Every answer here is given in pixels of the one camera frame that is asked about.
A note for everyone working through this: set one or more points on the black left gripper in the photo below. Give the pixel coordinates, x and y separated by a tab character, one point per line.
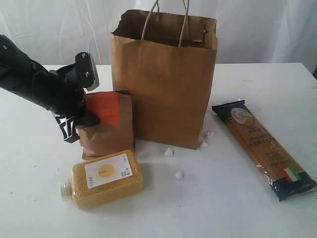
59	91

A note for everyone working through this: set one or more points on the yellow millet plastic bottle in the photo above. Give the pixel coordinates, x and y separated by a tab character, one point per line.
101	180

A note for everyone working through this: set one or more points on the brown paper bag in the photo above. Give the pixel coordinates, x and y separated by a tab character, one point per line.
166	62

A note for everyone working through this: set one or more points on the white putty lump by carton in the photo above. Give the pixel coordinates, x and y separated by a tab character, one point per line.
179	175

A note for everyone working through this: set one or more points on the black covered left arm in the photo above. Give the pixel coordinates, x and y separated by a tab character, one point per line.
17	70

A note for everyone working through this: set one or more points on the brown pouch with orange label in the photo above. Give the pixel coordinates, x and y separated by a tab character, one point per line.
114	133

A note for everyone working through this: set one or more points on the spaghetti packet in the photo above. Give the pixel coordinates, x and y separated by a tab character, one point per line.
284	175

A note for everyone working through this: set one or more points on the white putty lump centre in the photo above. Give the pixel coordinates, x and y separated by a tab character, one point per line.
169	152

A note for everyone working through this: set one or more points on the white putty lump front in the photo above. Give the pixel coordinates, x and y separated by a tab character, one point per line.
204	144

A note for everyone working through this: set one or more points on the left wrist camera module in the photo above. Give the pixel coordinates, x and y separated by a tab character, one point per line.
86	71

